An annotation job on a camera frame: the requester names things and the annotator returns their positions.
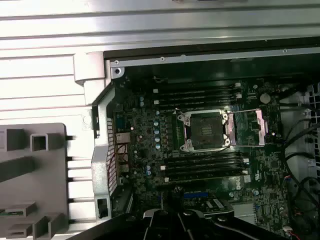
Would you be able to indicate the silver chipset heatsink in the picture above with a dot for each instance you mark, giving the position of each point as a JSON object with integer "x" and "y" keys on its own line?
{"x": 243, "y": 211}

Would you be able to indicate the silver coin battery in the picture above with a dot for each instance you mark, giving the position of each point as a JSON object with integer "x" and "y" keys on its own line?
{"x": 265, "y": 98}

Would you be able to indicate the CPU socket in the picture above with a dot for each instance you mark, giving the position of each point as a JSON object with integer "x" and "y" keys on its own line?
{"x": 205, "y": 130}

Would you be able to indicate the grey parts rack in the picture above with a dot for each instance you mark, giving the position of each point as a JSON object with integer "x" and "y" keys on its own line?
{"x": 50, "y": 170}

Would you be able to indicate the black RAM slot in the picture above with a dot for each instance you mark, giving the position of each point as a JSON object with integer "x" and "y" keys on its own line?
{"x": 205, "y": 168}
{"x": 195, "y": 88}
{"x": 205, "y": 173}
{"x": 195, "y": 104}
{"x": 205, "y": 163}
{"x": 205, "y": 157}
{"x": 195, "y": 93}
{"x": 195, "y": 99}

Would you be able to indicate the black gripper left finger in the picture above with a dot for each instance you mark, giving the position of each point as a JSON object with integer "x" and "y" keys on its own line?
{"x": 155, "y": 225}

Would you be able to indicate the black open PC case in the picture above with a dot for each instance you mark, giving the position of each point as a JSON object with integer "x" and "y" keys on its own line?
{"x": 100, "y": 155}

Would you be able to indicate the green RAM stick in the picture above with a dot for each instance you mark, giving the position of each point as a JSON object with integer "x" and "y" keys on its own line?
{"x": 2, "y": 212}

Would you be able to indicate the green motherboard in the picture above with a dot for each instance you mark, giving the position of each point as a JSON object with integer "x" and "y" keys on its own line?
{"x": 142, "y": 140}

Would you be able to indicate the silver drive bay cage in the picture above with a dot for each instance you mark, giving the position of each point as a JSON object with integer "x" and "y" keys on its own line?
{"x": 291, "y": 110}

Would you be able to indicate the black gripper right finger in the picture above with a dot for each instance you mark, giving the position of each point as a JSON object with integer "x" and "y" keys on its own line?
{"x": 205, "y": 227}

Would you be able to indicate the metal socket cover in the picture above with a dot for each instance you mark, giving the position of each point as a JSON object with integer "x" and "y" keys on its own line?
{"x": 262, "y": 125}

